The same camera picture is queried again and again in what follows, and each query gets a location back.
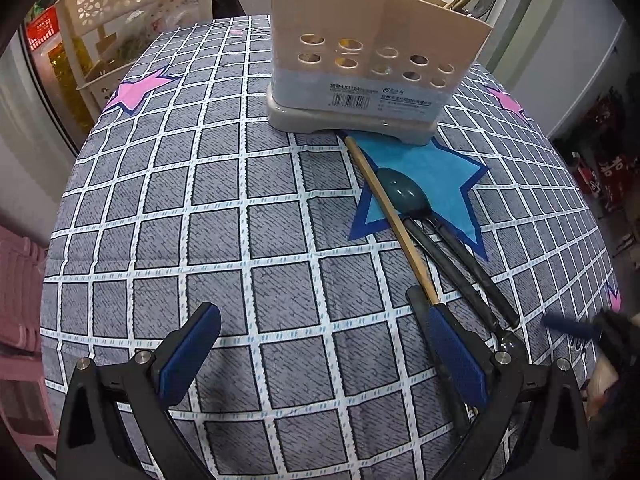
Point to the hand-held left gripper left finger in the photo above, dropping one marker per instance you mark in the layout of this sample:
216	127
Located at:
192	347

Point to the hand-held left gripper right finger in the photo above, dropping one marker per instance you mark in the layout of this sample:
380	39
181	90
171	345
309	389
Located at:
457	355

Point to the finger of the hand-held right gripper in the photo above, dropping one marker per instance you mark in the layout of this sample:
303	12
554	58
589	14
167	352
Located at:
570	325

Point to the beige plastic utensil holder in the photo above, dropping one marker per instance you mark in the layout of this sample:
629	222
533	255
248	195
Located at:
370	55

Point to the person's right hand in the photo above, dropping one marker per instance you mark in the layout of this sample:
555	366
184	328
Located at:
602	385

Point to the grey checked tablecloth with stars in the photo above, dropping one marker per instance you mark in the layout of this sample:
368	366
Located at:
225	220

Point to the red decorations pile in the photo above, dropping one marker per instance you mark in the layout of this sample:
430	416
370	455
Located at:
607	175

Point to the stack of pink plastic stools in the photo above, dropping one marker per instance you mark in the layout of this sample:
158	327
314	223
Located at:
20	310

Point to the amber translucent container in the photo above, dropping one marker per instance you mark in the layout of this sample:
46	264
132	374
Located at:
62	65

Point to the red plastic basket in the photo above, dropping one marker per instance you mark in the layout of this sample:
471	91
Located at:
44	27

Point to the cream flower-cutout trolley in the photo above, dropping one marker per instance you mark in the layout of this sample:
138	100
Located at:
115	0

